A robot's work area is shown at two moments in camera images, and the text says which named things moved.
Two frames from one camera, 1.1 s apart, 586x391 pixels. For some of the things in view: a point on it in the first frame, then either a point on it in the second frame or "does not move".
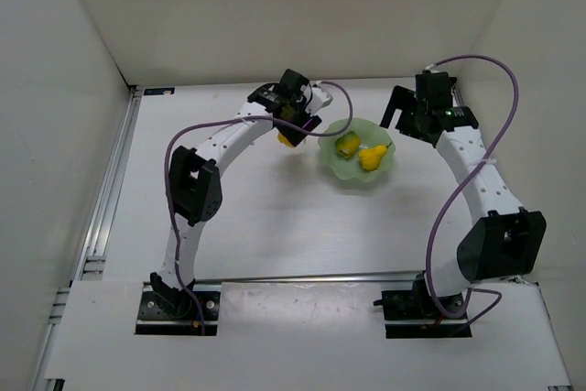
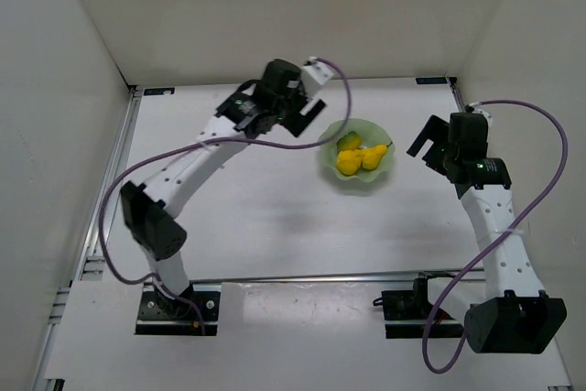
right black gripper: x=407 y=117 → x=436 y=149
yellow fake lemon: x=281 y=139 → x=348 y=162
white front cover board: x=305 y=336 does not move
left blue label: x=158 y=91 does not move
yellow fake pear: x=370 y=157 does not move
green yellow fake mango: x=347 y=144 does not move
